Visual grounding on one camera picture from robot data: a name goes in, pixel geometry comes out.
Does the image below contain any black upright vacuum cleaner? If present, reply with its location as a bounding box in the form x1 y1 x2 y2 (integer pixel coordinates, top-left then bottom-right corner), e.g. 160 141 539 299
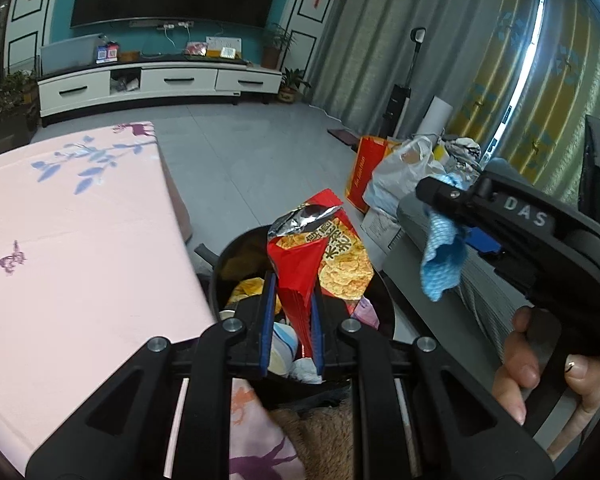
380 26 428 139

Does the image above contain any red snack bag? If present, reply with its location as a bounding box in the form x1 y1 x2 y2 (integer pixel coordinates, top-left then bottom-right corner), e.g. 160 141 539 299
266 189 376 362

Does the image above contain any black round trash bin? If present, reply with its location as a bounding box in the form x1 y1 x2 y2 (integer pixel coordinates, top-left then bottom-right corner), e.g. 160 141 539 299
195 225 399 407

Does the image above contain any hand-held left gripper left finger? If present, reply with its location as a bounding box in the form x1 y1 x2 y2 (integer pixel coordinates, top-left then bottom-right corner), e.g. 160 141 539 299
25 270 282 480

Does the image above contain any pink wrapper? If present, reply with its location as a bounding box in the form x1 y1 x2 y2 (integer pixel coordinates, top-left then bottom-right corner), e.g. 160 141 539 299
352 297 381 331

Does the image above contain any bushy potted plant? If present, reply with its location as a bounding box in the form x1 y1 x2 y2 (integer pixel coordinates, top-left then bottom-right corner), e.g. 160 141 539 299
0 69 40 156

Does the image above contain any yellow potato chip bag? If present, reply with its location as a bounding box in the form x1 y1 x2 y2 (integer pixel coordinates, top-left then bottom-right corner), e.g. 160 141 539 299
224 247 271 312

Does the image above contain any striped paper cup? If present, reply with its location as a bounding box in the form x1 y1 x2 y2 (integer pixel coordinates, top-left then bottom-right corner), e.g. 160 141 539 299
272 322 299 377

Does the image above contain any brown fleece garment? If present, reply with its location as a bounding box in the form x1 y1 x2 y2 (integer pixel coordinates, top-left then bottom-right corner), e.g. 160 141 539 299
270 394 357 480

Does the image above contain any light blue cloth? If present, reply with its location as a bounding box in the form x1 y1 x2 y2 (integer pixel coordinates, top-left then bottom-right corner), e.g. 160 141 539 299
420 172 470 303

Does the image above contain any white desk calendar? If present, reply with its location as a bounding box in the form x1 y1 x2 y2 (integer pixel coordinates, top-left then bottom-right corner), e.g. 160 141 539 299
205 36 244 59

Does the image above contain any person's right hand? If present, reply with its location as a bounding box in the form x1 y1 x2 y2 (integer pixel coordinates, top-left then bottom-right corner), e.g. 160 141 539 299
492 306 600 463

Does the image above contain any white tissue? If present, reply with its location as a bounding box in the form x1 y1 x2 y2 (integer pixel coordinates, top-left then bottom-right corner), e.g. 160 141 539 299
290 357 325 385

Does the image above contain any white plastic bag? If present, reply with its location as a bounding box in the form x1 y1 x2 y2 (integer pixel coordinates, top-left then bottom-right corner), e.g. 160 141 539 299
362 135 449 221

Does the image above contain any white paper roll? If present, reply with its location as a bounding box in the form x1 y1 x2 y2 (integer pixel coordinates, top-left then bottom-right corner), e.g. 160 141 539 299
420 95 454 139

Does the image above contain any small potted plant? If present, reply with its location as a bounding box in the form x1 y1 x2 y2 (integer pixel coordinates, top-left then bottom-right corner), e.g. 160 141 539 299
278 67 312 104

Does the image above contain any brown floor mat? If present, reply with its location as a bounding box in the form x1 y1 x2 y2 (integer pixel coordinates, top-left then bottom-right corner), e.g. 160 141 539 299
327 128 366 151

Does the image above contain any pile of clothes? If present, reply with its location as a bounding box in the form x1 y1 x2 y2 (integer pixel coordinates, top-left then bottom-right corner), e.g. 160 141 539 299
437 135 483 181

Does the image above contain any red paper bag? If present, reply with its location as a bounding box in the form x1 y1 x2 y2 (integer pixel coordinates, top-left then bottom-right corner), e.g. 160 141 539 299
345 135 404 214

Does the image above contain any grey glass panel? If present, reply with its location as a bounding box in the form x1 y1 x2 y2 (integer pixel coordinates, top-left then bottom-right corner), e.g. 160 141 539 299
39 33 106 72

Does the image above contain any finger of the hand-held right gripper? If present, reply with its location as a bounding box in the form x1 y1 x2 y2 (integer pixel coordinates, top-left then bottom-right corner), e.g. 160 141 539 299
414 175 483 222
466 226 506 262

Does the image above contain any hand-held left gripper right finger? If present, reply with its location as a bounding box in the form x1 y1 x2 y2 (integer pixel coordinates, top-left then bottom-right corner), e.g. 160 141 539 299
310 287 556 480

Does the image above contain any yellow patterned curtain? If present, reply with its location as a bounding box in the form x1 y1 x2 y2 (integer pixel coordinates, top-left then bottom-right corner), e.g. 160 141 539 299
447 0 600 207

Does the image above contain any tall potted plant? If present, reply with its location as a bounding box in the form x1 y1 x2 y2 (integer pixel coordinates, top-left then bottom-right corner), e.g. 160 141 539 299
260 22 296 70

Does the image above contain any grey curtain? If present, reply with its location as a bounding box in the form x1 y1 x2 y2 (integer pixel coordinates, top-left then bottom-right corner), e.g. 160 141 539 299
307 0 527 137

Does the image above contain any white television cabinet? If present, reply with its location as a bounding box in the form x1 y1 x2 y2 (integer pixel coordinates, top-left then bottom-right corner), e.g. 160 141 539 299
37 57 284 122

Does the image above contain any pink floral tablecloth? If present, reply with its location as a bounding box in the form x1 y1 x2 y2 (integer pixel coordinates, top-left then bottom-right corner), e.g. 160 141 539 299
0 121 307 480

